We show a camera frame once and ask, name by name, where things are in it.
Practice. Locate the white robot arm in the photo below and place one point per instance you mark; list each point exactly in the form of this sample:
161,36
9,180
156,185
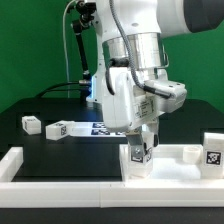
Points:
130,33

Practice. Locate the white fiducial tag sheet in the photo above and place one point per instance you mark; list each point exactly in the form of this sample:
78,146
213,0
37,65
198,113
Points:
92,129

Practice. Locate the white U-shaped obstacle fence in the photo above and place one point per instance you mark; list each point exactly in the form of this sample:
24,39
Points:
131,193

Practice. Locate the white square tabletop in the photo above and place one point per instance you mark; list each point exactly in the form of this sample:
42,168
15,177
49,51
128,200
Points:
170,162

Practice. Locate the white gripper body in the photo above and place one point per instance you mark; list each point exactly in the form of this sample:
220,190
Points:
130,107

